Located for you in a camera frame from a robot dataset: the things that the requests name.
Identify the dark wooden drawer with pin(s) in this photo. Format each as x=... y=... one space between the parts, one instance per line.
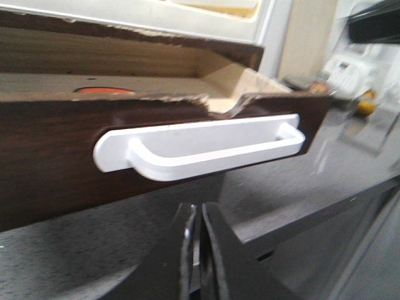
x=48 y=132

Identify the orange grey handled scissors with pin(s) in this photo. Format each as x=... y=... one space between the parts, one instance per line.
x=99 y=89

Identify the white kitchen appliance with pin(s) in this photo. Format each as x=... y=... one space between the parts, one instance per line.
x=354 y=70

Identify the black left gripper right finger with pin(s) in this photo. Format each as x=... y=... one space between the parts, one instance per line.
x=227 y=271

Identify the dark wooden drawer cabinet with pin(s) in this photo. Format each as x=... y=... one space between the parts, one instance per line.
x=32 y=43

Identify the white tray on cabinet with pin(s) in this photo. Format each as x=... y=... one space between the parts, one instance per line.
x=239 y=21

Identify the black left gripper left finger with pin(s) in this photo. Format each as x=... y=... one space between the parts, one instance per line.
x=165 y=273

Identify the yellow small object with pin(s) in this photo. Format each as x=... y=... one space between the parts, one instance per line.
x=365 y=108

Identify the white plastic drawer handle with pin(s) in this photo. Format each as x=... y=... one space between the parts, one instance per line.
x=179 y=151

